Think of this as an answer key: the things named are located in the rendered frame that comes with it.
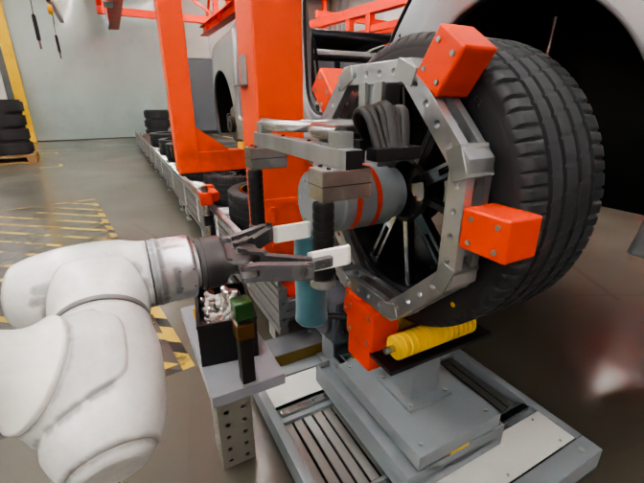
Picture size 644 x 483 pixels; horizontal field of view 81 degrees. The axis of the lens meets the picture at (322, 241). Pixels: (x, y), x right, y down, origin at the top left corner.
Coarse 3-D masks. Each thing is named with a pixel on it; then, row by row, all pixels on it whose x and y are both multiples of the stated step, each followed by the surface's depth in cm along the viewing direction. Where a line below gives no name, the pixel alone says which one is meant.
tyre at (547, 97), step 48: (384, 48) 84; (528, 48) 74; (480, 96) 64; (528, 96) 63; (576, 96) 68; (528, 144) 59; (576, 144) 65; (528, 192) 60; (576, 192) 65; (576, 240) 70; (480, 288) 71; (528, 288) 74
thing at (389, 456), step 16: (320, 368) 132; (336, 368) 132; (320, 384) 134; (336, 384) 127; (336, 400) 123; (352, 400) 121; (352, 416) 115; (368, 416) 114; (368, 432) 107; (384, 432) 109; (496, 432) 108; (368, 448) 109; (384, 448) 101; (400, 448) 104; (464, 448) 102; (480, 448) 106; (384, 464) 102; (400, 464) 99; (432, 464) 97; (448, 464) 100; (464, 464) 104; (400, 480) 96; (416, 480) 95; (432, 480) 99
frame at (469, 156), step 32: (384, 64) 72; (416, 64) 66; (352, 96) 91; (416, 96) 66; (448, 128) 61; (448, 160) 62; (480, 160) 60; (448, 192) 63; (480, 192) 63; (448, 224) 64; (352, 256) 104; (448, 256) 66; (352, 288) 98; (384, 288) 92; (416, 288) 75; (448, 288) 67
